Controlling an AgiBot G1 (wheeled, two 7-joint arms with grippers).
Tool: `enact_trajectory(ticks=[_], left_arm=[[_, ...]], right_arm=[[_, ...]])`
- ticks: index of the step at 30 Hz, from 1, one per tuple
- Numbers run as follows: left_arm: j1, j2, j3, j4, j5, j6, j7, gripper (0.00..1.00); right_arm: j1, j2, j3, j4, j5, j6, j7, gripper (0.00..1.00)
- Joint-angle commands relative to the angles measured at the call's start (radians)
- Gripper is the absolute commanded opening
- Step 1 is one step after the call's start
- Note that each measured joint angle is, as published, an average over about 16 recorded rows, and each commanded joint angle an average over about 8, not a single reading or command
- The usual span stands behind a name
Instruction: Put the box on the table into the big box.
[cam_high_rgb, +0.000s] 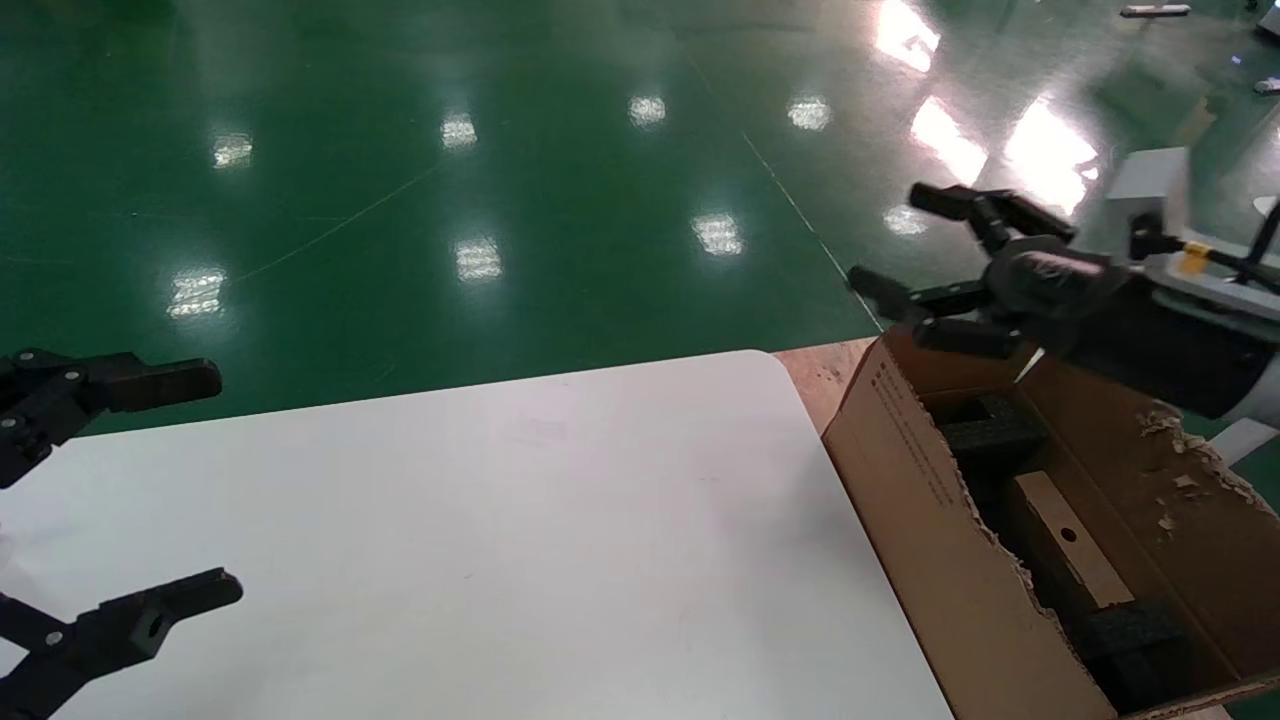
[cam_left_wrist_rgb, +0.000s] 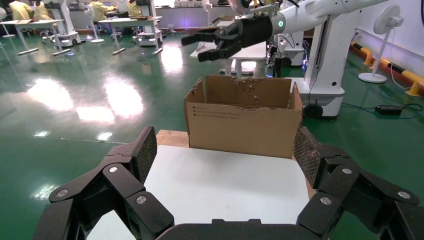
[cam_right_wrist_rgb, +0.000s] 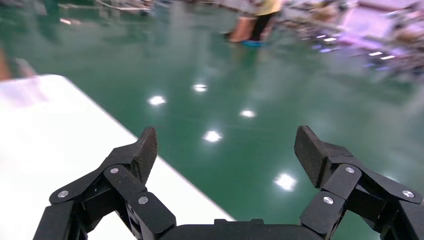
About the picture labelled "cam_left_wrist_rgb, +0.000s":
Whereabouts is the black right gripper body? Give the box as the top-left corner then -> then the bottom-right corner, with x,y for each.
231,14 -> 275,48

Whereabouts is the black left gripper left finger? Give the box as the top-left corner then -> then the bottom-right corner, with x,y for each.
32,125 -> 175,240

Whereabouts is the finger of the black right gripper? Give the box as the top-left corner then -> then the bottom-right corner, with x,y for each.
197,40 -> 243,63
180,25 -> 238,47

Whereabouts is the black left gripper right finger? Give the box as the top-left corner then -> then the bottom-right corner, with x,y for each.
293,125 -> 424,240

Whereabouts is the big open cardboard box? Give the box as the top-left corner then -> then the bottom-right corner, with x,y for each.
183,74 -> 304,160

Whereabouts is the white work table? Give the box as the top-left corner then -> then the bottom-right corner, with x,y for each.
0,19 -> 72,57
211,18 -> 240,30
98,16 -> 164,56

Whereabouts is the white table with centre leg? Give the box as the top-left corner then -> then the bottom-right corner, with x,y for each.
189,41 -> 268,77

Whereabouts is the grey counter cabinet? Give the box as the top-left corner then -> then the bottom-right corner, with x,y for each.
155,5 -> 234,29

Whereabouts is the black tripod stand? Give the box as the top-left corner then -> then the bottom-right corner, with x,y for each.
269,39 -> 292,79

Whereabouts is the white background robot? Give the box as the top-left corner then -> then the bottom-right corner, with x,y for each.
135,0 -> 164,47
279,31 -> 307,69
42,0 -> 82,48

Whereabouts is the person in yellow coat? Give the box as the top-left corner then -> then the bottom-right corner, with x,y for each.
8,0 -> 34,21
89,0 -> 117,23
33,1 -> 54,21
127,0 -> 143,18

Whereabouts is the black power adapter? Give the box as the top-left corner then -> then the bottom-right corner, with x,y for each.
374,104 -> 404,116

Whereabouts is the white pedestal fan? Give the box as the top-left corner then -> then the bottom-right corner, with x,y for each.
201,0 -> 215,34
357,4 -> 405,84
84,4 -> 105,44

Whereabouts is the thin floor cable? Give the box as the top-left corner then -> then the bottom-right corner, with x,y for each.
340,101 -> 424,120

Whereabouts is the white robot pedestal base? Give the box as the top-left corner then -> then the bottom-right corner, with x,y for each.
285,14 -> 357,119

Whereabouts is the yellow black guard rail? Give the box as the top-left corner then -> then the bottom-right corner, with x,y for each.
350,41 -> 424,97

